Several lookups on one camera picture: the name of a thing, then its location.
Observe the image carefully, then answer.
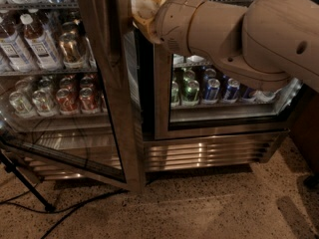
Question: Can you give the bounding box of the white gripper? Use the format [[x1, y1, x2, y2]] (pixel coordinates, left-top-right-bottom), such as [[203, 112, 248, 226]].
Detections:
[[131, 0, 208, 55]]

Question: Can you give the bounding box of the glass fridge door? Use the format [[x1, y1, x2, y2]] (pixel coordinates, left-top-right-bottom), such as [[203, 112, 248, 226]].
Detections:
[[155, 45, 298, 139], [0, 0, 146, 192]]

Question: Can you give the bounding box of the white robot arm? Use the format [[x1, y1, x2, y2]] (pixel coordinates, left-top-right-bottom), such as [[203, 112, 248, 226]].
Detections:
[[132, 0, 319, 92]]

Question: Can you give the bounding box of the stainless fridge bottom grille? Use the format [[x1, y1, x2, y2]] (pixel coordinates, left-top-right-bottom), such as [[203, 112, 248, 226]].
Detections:
[[22, 130, 288, 180]]

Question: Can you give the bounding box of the gold tall can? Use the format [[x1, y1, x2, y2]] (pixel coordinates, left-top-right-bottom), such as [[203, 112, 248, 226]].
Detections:
[[59, 32, 87, 69]]

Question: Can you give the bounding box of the green soda can right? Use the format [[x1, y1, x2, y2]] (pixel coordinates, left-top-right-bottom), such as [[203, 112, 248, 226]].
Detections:
[[182, 80, 199, 106]]

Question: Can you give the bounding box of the blue soda can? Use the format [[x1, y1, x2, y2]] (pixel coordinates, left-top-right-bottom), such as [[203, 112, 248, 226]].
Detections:
[[241, 88, 256, 103], [221, 78, 240, 104], [202, 79, 220, 104]]

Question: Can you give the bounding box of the red soda can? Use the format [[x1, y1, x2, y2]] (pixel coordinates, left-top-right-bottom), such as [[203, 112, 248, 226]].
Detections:
[[79, 88, 100, 114], [56, 89, 80, 116]]

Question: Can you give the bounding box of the tea bottle white label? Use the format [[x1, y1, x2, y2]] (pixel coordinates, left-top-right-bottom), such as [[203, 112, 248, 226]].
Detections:
[[20, 14, 62, 71]]

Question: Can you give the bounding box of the clear water bottle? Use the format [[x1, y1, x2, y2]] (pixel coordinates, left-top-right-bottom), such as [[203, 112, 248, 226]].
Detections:
[[257, 91, 277, 103]]

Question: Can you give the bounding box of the green white soda can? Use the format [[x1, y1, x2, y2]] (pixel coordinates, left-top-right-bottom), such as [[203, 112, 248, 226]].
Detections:
[[9, 91, 37, 119]]

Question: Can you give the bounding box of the dark wooden cabinet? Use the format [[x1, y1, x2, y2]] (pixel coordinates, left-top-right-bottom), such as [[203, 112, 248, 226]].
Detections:
[[290, 90, 319, 188]]

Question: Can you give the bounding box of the black tripod leg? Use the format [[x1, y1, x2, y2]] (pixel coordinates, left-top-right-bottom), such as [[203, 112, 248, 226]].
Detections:
[[0, 152, 55, 212]]

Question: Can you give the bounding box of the black floor cable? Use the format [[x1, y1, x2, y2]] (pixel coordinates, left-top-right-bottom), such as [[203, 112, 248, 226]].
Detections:
[[0, 188, 129, 239]]

